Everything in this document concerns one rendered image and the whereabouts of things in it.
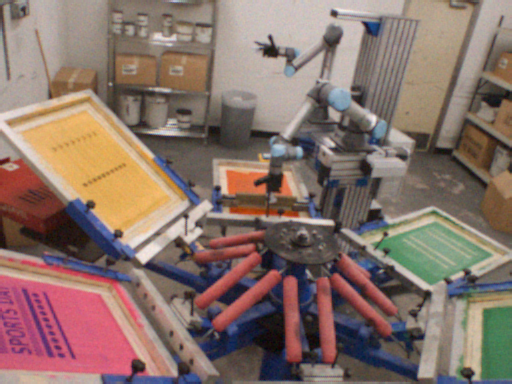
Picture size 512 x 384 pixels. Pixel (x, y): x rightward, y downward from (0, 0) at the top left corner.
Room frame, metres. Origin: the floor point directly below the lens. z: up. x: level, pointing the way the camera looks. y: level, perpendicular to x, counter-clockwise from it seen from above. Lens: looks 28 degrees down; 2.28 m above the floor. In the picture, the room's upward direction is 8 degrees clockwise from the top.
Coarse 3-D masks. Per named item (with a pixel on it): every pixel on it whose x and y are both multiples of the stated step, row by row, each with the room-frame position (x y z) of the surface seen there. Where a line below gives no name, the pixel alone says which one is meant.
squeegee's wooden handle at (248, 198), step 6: (240, 192) 2.35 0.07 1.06; (246, 192) 2.36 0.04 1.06; (240, 198) 2.33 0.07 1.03; (246, 198) 2.34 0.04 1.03; (252, 198) 2.34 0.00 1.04; (258, 198) 2.35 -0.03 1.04; (264, 198) 2.35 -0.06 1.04; (282, 198) 2.37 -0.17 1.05; (288, 198) 2.38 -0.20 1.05; (294, 198) 2.38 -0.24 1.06; (252, 204) 2.34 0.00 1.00; (258, 204) 2.35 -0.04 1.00; (264, 204) 2.35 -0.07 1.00; (270, 204) 2.36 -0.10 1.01; (276, 204) 2.37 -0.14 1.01; (282, 204) 2.37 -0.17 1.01; (288, 204) 2.38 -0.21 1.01
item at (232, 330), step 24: (216, 264) 1.67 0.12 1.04; (264, 264) 1.84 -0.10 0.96; (336, 264) 1.80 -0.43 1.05; (240, 288) 1.59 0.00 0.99; (312, 288) 1.63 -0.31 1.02; (216, 312) 1.36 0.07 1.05; (264, 312) 1.43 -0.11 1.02; (312, 312) 1.48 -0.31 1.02; (336, 312) 1.50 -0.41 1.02; (216, 336) 1.27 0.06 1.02; (360, 336) 1.36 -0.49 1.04
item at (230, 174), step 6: (228, 174) 2.78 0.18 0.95; (234, 174) 2.80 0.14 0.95; (240, 174) 2.81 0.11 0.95; (246, 174) 2.82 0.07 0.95; (252, 174) 2.84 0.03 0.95; (228, 180) 2.69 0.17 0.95; (234, 180) 2.71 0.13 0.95; (228, 186) 2.61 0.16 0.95; (234, 186) 2.62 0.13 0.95; (228, 192) 2.53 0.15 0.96; (234, 192) 2.54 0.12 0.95; (234, 210) 2.32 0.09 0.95; (240, 210) 2.33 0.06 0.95; (246, 210) 2.34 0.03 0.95; (252, 210) 2.35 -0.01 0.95; (258, 210) 2.36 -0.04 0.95; (264, 210) 2.37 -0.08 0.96
